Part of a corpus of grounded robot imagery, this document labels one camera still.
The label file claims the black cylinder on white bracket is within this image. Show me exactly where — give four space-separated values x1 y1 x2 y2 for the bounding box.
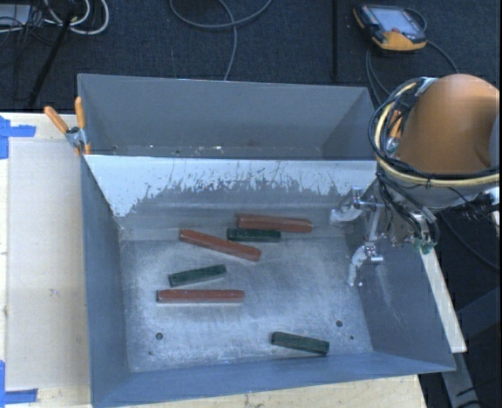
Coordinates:
458 186 499 225

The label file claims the grey metal bin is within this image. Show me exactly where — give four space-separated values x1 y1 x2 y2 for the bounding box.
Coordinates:
77 73 457 408

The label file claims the red-brown flat block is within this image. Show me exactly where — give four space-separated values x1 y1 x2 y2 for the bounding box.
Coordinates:
178 228 263 264
236 213 314 235
156 288 247 305

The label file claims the dark green flat block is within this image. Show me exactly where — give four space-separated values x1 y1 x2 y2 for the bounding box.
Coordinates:
167 263 228 289
225 227 282 243
270 331 331 357

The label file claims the pale wood flat board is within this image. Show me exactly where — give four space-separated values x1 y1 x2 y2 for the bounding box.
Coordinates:
5 137 91 391

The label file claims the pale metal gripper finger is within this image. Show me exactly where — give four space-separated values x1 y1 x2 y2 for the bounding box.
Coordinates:
328 189 368 228
346 243 385 288

